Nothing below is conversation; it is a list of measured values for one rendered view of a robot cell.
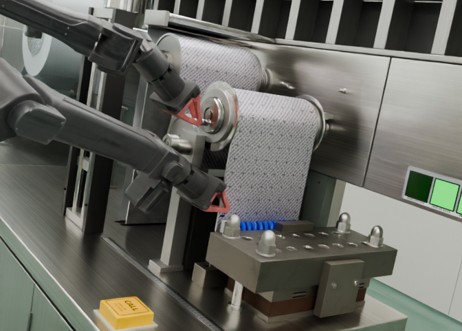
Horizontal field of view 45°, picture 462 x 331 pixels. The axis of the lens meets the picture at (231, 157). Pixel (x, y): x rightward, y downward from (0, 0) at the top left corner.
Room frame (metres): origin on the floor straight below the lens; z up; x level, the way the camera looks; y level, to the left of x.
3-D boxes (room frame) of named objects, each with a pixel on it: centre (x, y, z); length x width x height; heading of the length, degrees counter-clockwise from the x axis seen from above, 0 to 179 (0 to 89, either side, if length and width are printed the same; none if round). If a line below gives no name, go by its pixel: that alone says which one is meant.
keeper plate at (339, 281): (1.08, -0.26, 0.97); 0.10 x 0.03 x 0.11; 128
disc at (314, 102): (1.34, -0.15, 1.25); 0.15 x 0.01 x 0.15; 38
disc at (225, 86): (1.18, 0.04, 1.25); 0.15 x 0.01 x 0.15; 38
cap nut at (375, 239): (1.20, -0.35, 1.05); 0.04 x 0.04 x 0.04
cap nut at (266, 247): (1.00, -0.09, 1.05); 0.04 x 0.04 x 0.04
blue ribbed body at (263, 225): (1.19, -0.10, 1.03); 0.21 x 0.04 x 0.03; 128
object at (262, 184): (1.21, -0.09, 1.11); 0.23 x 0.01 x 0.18; 128
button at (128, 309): (0.91, 0.13, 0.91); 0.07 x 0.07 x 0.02; 38
